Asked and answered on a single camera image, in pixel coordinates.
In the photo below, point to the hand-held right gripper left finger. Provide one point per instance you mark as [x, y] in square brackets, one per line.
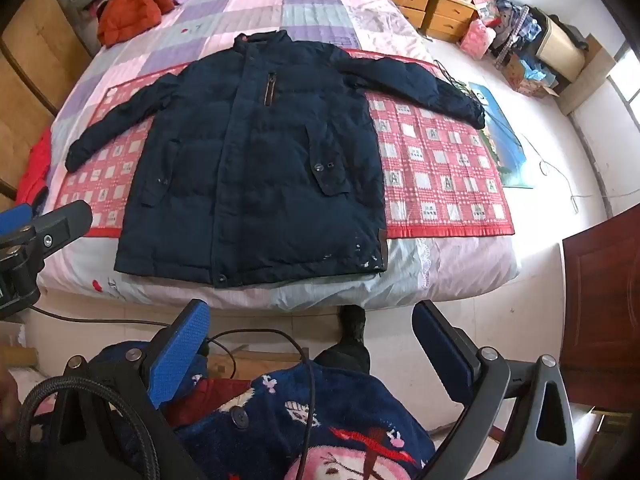
[182, 355]

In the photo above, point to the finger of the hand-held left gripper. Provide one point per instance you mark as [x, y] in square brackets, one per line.
[15, 216]
[65, 225]

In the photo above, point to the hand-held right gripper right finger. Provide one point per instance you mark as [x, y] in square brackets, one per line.
[442, 347]

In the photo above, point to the navy padded jacket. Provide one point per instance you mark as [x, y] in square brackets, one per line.
[260, 170]

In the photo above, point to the pile of clothes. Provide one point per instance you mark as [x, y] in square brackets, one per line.
[510, 25]

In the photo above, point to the red garment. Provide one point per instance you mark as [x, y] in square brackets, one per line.
[36, 170]

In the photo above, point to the person's dark trouser leg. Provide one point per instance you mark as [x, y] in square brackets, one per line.
[350, 345]

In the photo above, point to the person's printed navy sweater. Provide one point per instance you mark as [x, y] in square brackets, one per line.
[300, 410]

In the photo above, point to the brown wooden door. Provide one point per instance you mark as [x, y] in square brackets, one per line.
[605, 310]

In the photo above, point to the wooden wardrobe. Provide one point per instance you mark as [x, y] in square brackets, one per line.
[35, 45]

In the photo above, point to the red checkered mat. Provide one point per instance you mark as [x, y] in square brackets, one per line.
[440, 160]

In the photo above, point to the blue floor poster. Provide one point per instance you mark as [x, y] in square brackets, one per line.
[506, 145]

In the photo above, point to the orange padded jacket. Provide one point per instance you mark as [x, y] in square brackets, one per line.
[130, 15]

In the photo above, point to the cardboard box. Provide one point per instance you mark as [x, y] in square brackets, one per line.
[530, 77]

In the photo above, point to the flat cardboard sheet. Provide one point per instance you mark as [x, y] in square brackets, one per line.
[592, 75]

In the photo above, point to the pink bag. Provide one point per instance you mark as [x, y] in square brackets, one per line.
[477, 37]

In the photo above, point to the beige box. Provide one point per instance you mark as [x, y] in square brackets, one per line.
[557, 47]

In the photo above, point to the patchwork quilt bed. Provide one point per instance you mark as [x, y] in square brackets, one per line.
[310, 10]

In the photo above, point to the wooden nightstand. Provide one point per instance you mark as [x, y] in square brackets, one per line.
[445, 17]

